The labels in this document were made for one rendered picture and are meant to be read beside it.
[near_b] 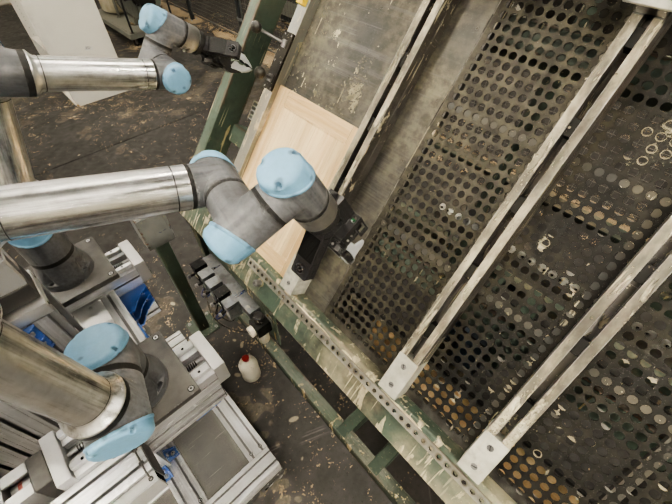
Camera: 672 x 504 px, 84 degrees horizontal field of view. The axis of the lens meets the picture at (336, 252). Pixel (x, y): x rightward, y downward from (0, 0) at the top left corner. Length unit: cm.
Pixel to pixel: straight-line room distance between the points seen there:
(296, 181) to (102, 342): 55
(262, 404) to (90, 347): 132
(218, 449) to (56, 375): 124
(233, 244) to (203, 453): 140
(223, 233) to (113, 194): 17
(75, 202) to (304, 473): 162
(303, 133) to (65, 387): 99
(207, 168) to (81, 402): 42
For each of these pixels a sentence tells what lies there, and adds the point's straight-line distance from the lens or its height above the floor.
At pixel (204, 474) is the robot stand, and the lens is 185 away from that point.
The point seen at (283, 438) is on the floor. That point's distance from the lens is 204.
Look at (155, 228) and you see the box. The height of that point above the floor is 86.
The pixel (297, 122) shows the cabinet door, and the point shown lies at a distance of 138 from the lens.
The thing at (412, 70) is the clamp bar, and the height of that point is 152.
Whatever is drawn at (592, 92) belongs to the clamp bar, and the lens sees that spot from 99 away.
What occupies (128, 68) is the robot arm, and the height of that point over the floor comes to 156.
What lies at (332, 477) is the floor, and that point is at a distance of 199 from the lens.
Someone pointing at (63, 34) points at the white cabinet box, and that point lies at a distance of 485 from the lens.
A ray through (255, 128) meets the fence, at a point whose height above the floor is 121.
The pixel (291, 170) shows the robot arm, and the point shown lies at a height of 164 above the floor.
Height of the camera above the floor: 195
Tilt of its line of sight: 49 degrees down
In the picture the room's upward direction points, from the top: straight up
